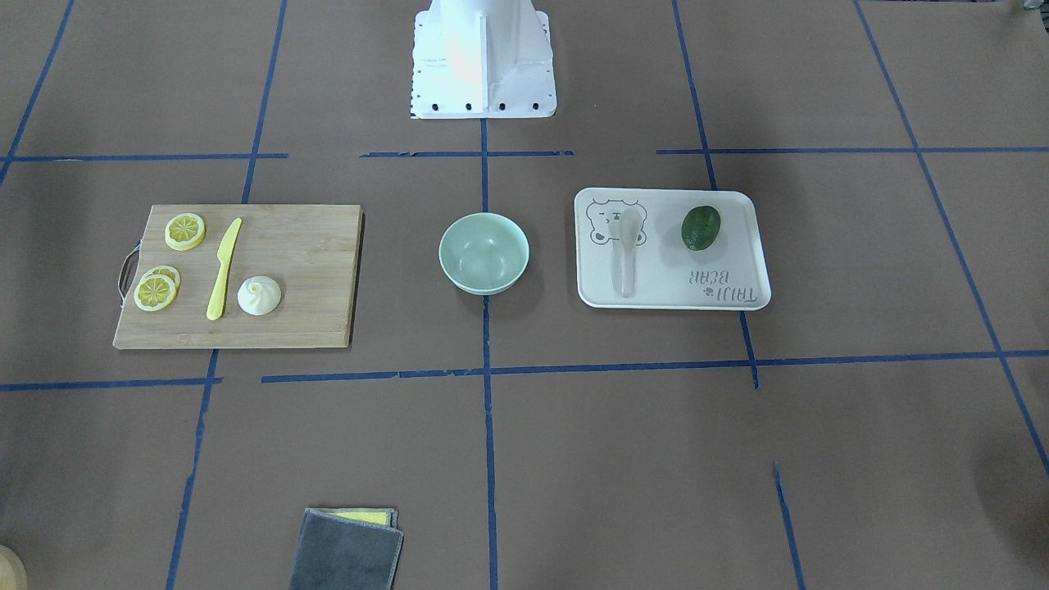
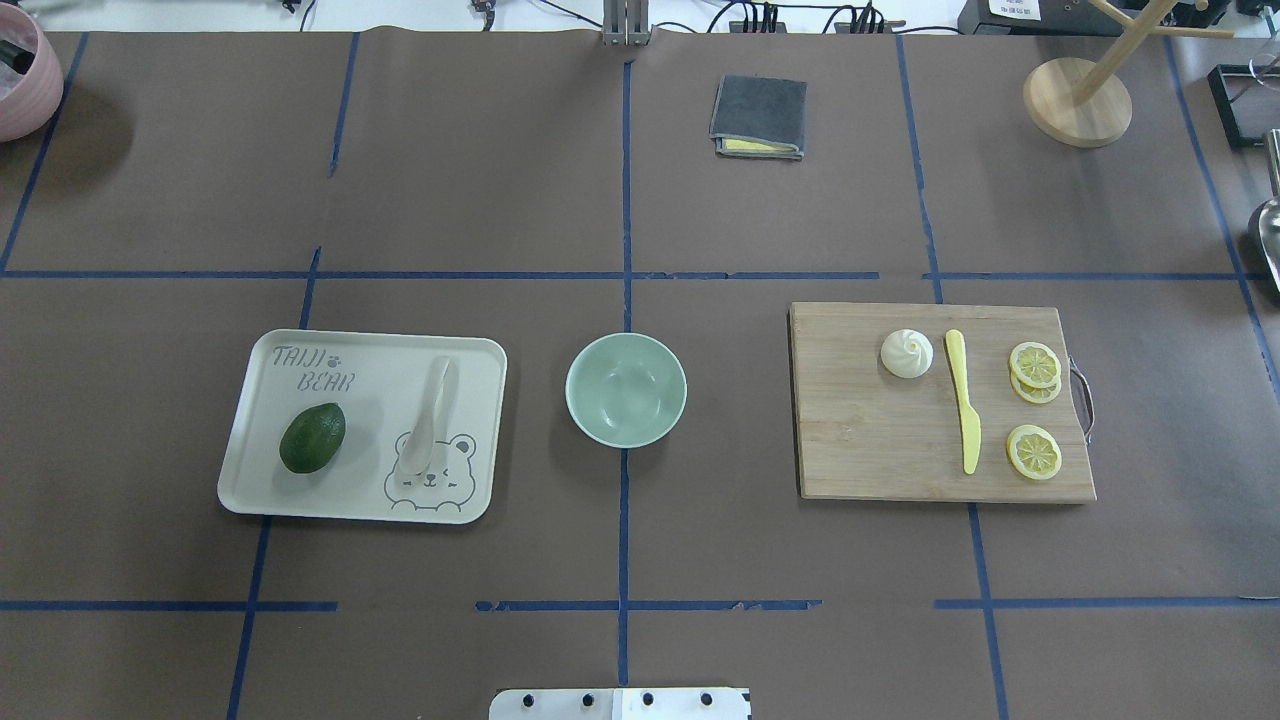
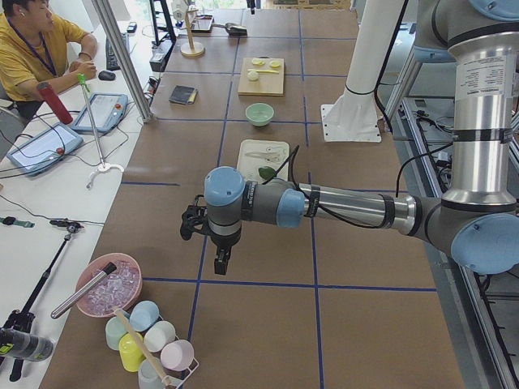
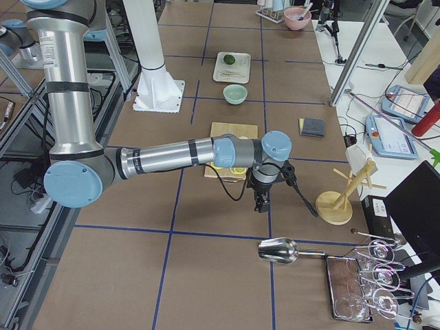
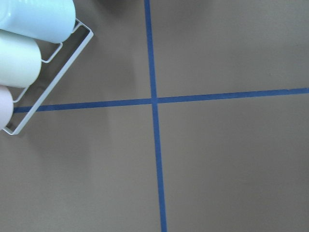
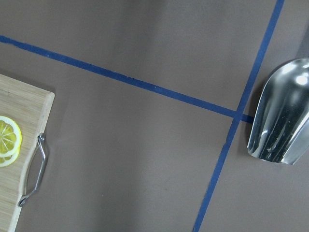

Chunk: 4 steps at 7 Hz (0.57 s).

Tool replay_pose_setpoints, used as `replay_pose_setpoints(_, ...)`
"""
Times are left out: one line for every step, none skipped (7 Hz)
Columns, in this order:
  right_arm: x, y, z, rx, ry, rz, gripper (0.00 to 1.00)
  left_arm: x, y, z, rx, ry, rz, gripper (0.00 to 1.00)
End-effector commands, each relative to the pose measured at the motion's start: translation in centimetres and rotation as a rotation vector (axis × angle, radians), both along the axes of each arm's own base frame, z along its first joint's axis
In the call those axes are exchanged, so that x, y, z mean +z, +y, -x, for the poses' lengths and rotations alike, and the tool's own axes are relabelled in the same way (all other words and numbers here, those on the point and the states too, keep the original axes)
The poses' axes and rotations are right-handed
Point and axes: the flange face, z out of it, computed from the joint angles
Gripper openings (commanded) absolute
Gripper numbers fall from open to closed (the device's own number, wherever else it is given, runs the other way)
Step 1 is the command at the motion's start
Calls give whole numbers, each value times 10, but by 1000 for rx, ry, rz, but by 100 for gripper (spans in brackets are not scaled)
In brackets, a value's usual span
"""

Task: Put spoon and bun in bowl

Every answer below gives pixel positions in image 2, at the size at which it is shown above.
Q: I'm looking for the white ceramic spoon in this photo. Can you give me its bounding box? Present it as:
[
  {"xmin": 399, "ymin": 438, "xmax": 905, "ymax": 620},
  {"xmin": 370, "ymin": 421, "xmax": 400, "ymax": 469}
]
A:
[{"xmin": 397, "ymin": 355, "xmax": 458, "ymax": 484}]

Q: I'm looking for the white steamed bun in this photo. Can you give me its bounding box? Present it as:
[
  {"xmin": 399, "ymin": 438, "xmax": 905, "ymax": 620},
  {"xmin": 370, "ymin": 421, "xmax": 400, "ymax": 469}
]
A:
[{"xmin": 879, "ymin": 328, "xmax": 934, "ymax": 379}]

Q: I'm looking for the mint green bowl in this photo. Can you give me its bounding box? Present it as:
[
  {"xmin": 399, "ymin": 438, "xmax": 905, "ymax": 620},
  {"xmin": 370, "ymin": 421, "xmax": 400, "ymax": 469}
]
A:
[{"xmin": 564, "ymin": 332, "xmax": 689, "ymax": 448}]

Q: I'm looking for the pink bowl with ice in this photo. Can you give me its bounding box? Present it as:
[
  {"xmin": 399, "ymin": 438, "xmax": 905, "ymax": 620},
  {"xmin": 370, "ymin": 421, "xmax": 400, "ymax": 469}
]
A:
[{"xmin": 1, "ymin": 3, "xmax": 64, "ymax": 143}]

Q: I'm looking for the wooden cutting board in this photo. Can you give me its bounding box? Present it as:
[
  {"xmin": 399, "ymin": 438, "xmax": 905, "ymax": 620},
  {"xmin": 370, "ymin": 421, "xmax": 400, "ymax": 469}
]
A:
[{"xmin": 788, "ymin": 302, "xmax": 1096, "ymax": 503}]

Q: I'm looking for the cream bear print tray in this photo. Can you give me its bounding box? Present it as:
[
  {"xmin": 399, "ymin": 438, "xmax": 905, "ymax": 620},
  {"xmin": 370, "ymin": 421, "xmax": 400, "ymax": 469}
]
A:
[{"xmin": 218, "ymin": 329, "xmax": 507, "ymax": 525}]

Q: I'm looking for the grey folded cloth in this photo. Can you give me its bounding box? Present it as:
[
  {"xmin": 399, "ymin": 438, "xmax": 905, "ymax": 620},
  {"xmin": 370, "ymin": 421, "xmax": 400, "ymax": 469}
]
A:
[{"xmin": 709, "ymin": 76, "xmax": 808, "ymax": 161}]

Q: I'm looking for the green avocado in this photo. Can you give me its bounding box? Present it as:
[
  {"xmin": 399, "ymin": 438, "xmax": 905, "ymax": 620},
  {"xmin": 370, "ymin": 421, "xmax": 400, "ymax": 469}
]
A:
[{"xmin": 278, "ymin": 402, "xmax": 346, "ymax": 474}]

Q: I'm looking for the yellow plastic knife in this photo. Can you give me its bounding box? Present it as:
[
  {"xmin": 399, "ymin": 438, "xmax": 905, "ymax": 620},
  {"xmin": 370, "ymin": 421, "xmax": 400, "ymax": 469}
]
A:
[{"xmin": 943, "ymin": 328, "xmax": 982, "ymax": 475}]

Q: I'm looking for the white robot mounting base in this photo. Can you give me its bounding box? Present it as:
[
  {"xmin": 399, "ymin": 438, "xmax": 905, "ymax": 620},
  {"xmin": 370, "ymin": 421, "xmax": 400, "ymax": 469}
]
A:
[{"xmin": 488, "ymin": 687, "xmax": 753, "ymax": 719}]

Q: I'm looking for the upper lemon slice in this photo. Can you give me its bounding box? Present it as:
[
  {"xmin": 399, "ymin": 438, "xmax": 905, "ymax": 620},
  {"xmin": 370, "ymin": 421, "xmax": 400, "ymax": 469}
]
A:
[{"xmin": 1009, "ymin": 341, "xmax": 1062, "ymax": 389}]

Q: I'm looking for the lemon slice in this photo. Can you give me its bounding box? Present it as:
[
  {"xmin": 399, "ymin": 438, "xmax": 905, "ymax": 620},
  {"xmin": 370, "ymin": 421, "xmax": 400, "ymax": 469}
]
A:
[
  {"xmin": 1010, "ymin": 373, "xmax": 1062, "ymax": 405},
  {"xmin": 1009, "ymin": 341, "xmax": 1062, "ymax": 389},
  {"xmin": 1005, "ymin": 424, "xmax": 1062, "ymax": 482}
]

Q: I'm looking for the middle lemon slice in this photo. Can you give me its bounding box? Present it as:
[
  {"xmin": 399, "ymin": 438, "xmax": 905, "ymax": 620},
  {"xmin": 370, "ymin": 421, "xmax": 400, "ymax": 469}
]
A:
[{"xmin": 1010, "ymin": 373, "xmax": 1062, "ymax": 405}]

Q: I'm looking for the lower lemon slice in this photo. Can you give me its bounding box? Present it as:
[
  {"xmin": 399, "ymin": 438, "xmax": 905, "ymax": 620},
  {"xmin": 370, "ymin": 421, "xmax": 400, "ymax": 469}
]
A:
[{"xmin": 1005, "ymin": 424, "xmax": 1062, "ymax": 482}]

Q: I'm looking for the wooden mug tree stand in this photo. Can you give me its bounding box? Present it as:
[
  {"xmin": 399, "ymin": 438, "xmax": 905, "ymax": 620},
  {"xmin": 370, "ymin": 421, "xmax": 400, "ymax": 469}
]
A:
[{"xmin": 1021, "ymin": 1, "xmax": 1235, "ymax": 149}]

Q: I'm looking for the metal scoop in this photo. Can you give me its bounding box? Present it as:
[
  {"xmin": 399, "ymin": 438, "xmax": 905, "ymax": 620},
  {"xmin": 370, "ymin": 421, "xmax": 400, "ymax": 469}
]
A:
[{"xmin": 1251, "ymin": 129, "xmax": 1279, "ymax": 291}]

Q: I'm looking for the black tray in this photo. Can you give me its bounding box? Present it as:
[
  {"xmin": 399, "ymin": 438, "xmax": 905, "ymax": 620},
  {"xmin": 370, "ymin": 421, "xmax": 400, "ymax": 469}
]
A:
[{"xmin": 1206, "ymin": 64, "xmax": 1279, "ymax": 149}]

